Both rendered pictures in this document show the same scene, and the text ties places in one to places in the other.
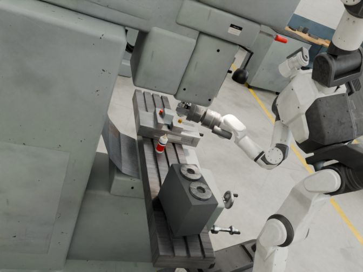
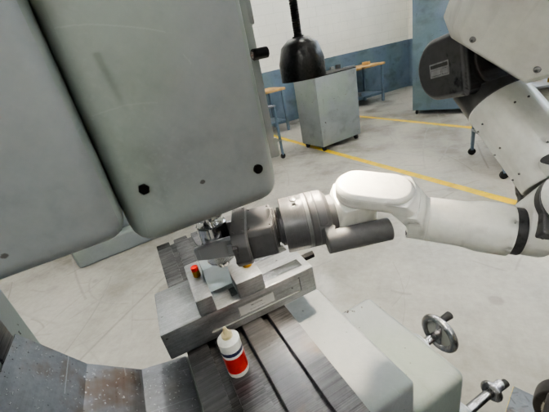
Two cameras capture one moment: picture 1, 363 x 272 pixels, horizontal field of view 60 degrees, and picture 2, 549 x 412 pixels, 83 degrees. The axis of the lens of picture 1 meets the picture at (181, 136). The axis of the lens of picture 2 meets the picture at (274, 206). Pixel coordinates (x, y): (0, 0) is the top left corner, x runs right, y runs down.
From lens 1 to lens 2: 104 cm
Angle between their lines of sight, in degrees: 7
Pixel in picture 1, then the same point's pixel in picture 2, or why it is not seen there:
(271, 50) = (321, 98)
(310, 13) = (331, 50)
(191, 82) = (147, 149)
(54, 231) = not seen: outside the picture
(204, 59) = (118, 26)
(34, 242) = not seen: outside the picture
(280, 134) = (527, 129)
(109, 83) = not seen: outside the picture
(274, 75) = (341, 121)
